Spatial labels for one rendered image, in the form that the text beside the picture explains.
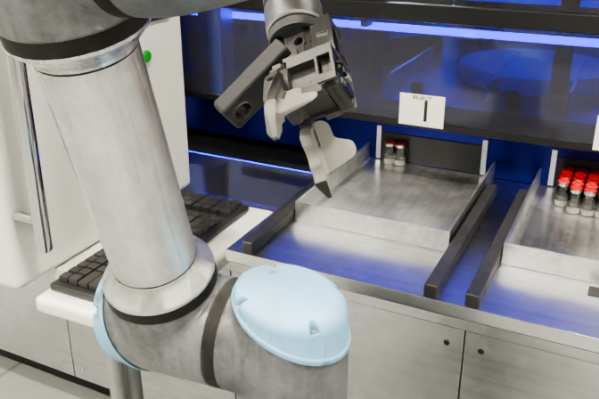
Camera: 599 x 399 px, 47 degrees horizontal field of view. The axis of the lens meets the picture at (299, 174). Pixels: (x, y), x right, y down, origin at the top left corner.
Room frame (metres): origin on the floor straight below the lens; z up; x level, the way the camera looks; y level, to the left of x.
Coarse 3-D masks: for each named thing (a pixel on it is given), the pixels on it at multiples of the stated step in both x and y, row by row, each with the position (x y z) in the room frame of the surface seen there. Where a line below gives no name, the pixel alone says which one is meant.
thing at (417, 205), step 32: (352, 160) 1.27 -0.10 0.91; (320, 192) 1.13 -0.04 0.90; (352, 192) 1.16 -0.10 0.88; (384, 192) 1.16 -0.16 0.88; (416, 192) 1.16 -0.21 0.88; (448, 192) 1.16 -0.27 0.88; (480, 192) 1.13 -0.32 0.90; (320, 224) 1.03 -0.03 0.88; (352, 224) 1.01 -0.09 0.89; (384, 224) 0.98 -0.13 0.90; (416, 224) 0.96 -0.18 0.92; (448, 224) 1.03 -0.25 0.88
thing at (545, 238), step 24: (528, 192) 1.09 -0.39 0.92; (552, 192) 1.16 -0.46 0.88; (528, 216) 1.06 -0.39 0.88; (552, 216) 1.06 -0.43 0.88; (576, 216) 1.06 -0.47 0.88; (528, 240) 0.97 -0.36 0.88; (552, 240) 0.97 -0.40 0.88; (576, 240) 0.97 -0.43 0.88; (504, 264) 0.90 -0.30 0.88; (528, 264) 0.89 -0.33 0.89; (552, 264) 0.87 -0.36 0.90; (576, 264) 0.86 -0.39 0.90
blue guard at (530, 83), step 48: (192, 48) 1.45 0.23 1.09; (240, 48) 1.40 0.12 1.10; (384, 48) 1.26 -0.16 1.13; (432, 48) 1.22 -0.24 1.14; (480, 48) 1.19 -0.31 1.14; (528, 48) 1.15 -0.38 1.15; (576, 48) 1.12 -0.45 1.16; (384, 96) 1.26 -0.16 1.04; (480, 96) 1.18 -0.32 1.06; (528, 96) 1.15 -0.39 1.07; (576, 96) 1.11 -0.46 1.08
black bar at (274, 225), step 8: (304, 192) 1.12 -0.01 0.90; (288, 208) 1.05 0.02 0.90; (280, 216) 1.02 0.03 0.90; (288, 216) 1.03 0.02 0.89; (264, 224) 0.99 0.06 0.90; (272, 224) 0.99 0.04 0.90; (280, 224) 1.01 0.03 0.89; (256, 232) 0.96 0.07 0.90; (264, 232) 0.96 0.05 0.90; (272, 232) 0.98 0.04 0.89; (248, 240) 0.94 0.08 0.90; (256, 240) 0.94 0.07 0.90; (264, 240) 0.96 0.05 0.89; (248, 248) 0.93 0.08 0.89; (256, 248) 0.94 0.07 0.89
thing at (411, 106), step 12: (408, 96) 1.24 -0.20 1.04; (420, 96) 1.23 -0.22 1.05; (432, 96) 1.22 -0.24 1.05; (408, 108) 1.24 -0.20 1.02; (420, 108) 1.23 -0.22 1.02; (432, 108) 1.22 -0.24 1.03; (444, 108) 1.21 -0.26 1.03; (408, 120) 1.24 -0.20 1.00; (420, 120) 1.23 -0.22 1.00; (432, 120) 1.22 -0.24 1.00
